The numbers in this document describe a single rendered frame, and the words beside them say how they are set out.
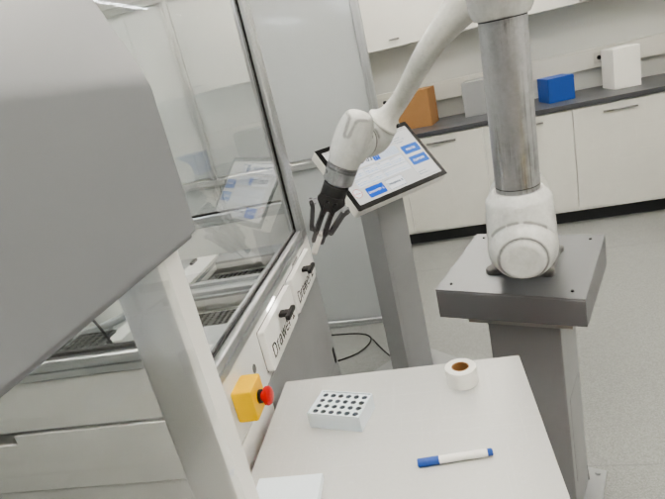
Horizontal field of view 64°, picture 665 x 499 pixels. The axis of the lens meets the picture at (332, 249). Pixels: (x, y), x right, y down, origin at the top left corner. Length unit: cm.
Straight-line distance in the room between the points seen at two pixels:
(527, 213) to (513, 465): 54
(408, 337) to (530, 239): 133
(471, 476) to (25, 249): 87
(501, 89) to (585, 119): 307
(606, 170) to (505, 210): 314
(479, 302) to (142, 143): 117
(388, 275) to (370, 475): 137
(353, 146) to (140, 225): 109
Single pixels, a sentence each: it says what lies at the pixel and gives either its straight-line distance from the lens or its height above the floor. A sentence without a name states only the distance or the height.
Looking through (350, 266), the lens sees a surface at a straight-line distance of 314.
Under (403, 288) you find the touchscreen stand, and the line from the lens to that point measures 239.
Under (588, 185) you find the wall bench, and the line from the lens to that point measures 437.
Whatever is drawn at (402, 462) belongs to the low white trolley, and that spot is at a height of 76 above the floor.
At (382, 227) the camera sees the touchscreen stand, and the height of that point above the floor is 82.
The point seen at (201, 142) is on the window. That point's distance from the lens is 124.
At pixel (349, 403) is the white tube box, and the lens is 121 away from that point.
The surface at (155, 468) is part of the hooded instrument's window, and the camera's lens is 44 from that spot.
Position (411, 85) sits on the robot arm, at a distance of 150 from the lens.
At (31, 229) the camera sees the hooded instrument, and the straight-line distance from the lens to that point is 33.
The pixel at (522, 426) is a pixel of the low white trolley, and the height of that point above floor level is 76.
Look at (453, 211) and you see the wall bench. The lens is 431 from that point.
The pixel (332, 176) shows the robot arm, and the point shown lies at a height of 120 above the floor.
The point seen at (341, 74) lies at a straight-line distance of 291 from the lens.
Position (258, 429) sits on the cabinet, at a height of 76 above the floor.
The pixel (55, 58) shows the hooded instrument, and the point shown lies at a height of 152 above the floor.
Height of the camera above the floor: 147
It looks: 18 degrees down
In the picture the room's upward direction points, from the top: 13 degrees counter-clockwise
